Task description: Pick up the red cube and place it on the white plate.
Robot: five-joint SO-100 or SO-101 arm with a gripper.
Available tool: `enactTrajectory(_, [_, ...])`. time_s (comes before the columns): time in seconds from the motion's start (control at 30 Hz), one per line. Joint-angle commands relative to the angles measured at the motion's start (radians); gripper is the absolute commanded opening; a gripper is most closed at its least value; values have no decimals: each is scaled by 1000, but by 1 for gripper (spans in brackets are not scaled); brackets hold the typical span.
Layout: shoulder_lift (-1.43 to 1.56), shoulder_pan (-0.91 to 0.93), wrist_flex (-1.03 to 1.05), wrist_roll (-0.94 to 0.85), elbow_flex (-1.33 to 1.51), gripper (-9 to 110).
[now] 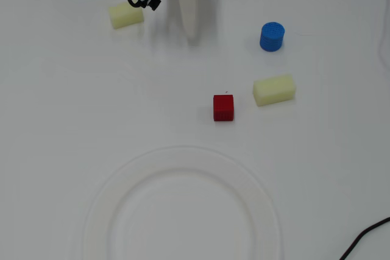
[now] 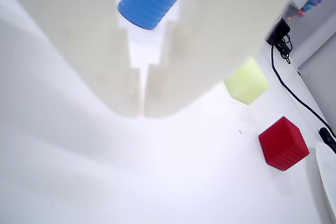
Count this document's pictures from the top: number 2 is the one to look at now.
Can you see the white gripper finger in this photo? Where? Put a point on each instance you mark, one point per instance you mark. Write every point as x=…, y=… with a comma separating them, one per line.
x=210, y=37
x=65, y=24

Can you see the red textured cube block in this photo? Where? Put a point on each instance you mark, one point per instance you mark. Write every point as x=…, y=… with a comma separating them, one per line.
x=283, y=144

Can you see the yellow-green cube block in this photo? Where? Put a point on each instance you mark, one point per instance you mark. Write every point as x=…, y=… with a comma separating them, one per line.
x=248, y=83

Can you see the blue ribbed cylinder block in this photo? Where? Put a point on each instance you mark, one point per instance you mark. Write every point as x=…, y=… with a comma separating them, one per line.
x=147, y=3

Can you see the white round plate bin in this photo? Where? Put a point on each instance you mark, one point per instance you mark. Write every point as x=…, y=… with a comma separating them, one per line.
x=328, y=171

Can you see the black desktop speaker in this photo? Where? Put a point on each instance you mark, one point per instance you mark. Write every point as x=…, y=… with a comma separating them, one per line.
x=279, y=31

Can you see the red small ball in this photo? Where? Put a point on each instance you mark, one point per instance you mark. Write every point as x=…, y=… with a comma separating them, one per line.
x=300, y=12

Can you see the teal small ball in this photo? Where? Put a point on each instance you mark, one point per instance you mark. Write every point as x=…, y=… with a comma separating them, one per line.
x=309, y=6

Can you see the purple small ball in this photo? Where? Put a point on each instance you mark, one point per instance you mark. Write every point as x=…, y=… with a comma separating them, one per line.
x=314, y=3

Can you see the black bar stand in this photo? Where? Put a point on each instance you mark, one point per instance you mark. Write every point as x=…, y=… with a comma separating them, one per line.
x=326, y=136

